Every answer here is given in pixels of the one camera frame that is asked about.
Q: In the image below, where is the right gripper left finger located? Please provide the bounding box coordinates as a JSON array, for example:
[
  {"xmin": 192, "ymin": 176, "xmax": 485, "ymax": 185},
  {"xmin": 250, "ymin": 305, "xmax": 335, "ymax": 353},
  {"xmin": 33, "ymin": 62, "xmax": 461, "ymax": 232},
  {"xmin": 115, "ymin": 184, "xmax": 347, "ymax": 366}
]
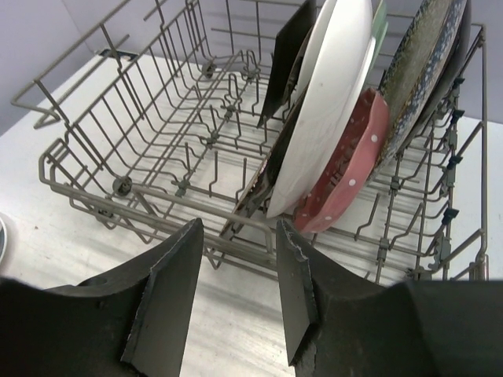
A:
[{"xmin": 50, "ymin": 218, "xmax": 204, "ymax": 376}]

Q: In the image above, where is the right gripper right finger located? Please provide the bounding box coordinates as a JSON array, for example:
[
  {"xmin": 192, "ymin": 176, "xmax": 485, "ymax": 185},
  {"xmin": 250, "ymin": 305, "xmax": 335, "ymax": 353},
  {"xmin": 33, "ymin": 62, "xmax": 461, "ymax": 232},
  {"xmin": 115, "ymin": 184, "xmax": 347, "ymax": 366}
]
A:
[{"xmin": 276, "ymin": 220, "xmax": 397, "ymax": 368}]

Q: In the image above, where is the cream square flower plate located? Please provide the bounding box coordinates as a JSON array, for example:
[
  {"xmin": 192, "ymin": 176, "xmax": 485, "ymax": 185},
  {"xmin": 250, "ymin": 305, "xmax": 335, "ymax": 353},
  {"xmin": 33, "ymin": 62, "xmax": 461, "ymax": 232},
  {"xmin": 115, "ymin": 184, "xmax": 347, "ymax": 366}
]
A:
[{"xmin": 233, "ymin": 89, "xmax": 307, "ymax": 218}]

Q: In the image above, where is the pink dotted scalloped plate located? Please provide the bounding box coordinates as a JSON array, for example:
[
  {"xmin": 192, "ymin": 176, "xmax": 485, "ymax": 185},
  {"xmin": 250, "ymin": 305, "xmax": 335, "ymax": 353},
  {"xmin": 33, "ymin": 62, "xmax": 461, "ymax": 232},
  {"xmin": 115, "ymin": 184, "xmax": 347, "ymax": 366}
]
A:
[{"xmin": 293, "ymin": 88, "xmax": 389, "ymax": 233}]

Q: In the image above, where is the white oval platter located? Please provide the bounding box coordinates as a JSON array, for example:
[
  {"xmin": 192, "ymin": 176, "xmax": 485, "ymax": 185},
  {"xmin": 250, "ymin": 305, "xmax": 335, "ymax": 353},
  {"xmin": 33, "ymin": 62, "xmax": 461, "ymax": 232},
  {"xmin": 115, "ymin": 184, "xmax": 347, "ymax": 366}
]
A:
[{"xmin": 266, "ymin": 0, "xmax": 375, "ymax": 218}]

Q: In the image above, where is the teal square plate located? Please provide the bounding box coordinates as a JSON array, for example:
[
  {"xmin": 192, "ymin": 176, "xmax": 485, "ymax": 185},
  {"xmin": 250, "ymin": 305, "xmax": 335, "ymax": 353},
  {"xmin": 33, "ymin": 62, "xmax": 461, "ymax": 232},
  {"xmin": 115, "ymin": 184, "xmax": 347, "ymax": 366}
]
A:
[{"xmin": 257, "ymin": 1, "xmax": 316, "ymax": 127}]

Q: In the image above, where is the speckled beige round plate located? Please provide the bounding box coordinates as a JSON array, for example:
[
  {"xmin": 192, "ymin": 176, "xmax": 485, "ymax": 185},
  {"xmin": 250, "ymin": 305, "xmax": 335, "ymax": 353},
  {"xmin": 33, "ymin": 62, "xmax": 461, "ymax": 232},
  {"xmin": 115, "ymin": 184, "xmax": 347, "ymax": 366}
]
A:
[{"xmin": 367, "ymin": 0, "xmax": 467, "ymax": 182}]

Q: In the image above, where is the mint green flower plate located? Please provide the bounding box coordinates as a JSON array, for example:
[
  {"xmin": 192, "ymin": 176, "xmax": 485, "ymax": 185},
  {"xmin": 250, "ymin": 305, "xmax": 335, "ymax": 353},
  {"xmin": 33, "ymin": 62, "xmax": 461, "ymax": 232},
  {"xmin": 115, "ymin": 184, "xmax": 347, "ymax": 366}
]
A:
[{"xmin": 372, "ymin": 0, "xmax": 388, "ymax": 58}]

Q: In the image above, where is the black square floral plate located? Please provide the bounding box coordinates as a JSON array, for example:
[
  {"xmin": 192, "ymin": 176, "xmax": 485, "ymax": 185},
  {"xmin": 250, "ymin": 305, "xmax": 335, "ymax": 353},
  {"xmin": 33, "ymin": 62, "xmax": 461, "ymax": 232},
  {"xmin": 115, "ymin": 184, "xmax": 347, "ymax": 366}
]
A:
[{"xmin": 409, "ymin": 0, "xmax": 472, "ymax": 137}]

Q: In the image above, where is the round plate red teal rim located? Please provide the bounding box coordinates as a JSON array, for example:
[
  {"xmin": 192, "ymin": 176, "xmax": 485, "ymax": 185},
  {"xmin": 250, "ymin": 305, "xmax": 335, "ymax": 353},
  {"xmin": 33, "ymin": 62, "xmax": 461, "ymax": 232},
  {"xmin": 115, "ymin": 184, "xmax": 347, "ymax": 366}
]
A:
[{"xmin": 0, "ymin": 218, "xmax": 8, "ymax": 263}]

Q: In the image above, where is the left logo sticker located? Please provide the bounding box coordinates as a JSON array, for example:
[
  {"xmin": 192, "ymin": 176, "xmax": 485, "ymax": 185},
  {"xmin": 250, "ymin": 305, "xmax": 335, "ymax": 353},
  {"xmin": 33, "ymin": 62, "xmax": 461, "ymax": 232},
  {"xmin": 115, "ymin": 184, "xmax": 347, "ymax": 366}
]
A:
[{"xmin": 98, "ymin": 49, "xmax": 138, "ymax": 61}]

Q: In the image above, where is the grey wire dish rack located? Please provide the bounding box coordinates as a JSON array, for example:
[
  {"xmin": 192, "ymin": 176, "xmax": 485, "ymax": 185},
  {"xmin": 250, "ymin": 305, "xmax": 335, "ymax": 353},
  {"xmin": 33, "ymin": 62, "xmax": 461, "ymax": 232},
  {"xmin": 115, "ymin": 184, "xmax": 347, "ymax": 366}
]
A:
[{"xmin": 35, "ymin": 1, "xmax": 489, "ymax": 283}]

